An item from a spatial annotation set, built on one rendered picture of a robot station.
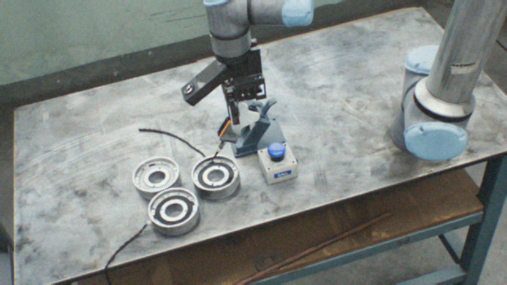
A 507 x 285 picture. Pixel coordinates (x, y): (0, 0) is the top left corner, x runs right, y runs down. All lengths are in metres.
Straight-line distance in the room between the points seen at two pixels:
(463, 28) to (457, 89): 0.13
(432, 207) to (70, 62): 1.96
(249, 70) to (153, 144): 0.40
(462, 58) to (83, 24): 2.11
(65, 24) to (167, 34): 0.48
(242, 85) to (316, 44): 0.57
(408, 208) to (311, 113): 0.37
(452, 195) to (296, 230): 0.43
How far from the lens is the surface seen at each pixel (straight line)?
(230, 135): 1.27
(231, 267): 1.50
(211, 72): 1.17
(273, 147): 1.30
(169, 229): 1.24
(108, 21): 2.90
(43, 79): 3.06
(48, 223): 1.38
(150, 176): 1.36
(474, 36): 1.05
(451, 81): 1.11
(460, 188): 1.68
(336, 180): 1.33
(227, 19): 1.07
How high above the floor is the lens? 1.80
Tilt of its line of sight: 45 degrees down
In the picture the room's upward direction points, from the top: 7 degrees counter-clockwise
